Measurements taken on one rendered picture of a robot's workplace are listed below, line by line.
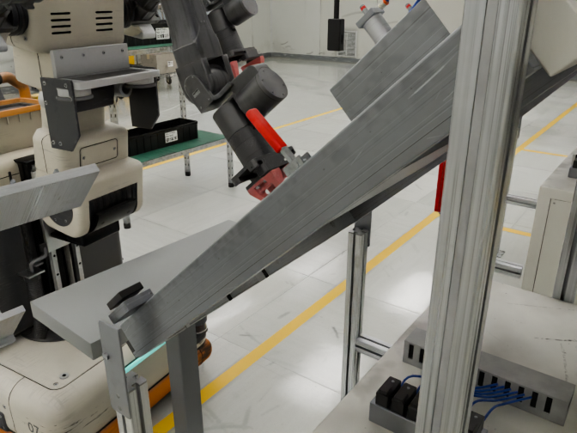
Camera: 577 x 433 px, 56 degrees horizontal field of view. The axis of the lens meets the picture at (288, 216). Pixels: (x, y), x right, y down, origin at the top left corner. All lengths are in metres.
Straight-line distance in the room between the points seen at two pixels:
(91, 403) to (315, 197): 1.13
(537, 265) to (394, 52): 1.64
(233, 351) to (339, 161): 1.58
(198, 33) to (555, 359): 0.82
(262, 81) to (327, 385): 1.29
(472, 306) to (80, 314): 0.90
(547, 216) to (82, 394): 1.55
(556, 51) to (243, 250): 0.38
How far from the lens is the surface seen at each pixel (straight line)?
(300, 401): 1.84
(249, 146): 0.84
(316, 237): 1.24
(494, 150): 0.42
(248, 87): 0.83
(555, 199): 2.01
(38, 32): 1.33
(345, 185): 0.53
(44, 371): 1.64
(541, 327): 1.17
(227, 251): 0.66
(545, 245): 2.07
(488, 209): 0.43
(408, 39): 0.52
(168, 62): 7.79
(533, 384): 0.94
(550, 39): 0.46
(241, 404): 1.84
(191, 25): 0.88
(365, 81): 0.54
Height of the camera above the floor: 1.21
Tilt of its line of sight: 22 degrees down
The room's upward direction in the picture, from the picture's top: straight up
